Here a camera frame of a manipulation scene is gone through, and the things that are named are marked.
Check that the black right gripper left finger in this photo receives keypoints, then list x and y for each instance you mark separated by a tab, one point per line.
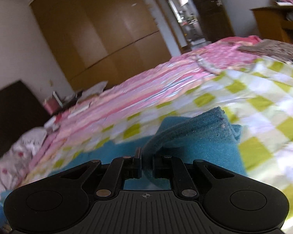
118	171

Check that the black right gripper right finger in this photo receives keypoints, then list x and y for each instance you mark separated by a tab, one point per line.
169	172

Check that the pink striped bed sheet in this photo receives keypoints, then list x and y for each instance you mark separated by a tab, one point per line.
119	113

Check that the white plastic bag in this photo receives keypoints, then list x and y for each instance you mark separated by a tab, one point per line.
95	90

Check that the pink storage box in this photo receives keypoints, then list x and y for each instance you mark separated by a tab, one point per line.
51	105

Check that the small floral cloth piece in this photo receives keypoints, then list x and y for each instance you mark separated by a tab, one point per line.
211	68

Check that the white floral pillow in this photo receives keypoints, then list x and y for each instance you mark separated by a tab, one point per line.
14	164

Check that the dark brown cabinet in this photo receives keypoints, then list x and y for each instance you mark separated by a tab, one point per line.
20	111

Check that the green white checkered blanket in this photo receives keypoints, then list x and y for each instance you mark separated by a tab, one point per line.
260	100

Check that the brown wooden wardrobe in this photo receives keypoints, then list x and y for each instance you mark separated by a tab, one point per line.
100	40

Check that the dark wooden door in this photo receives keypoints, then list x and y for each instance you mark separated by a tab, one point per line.
215	21

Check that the grey patterned folded cloth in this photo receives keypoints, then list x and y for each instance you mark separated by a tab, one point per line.
278	50

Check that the wooden desk shelf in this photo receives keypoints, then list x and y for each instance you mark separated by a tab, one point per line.
273	24

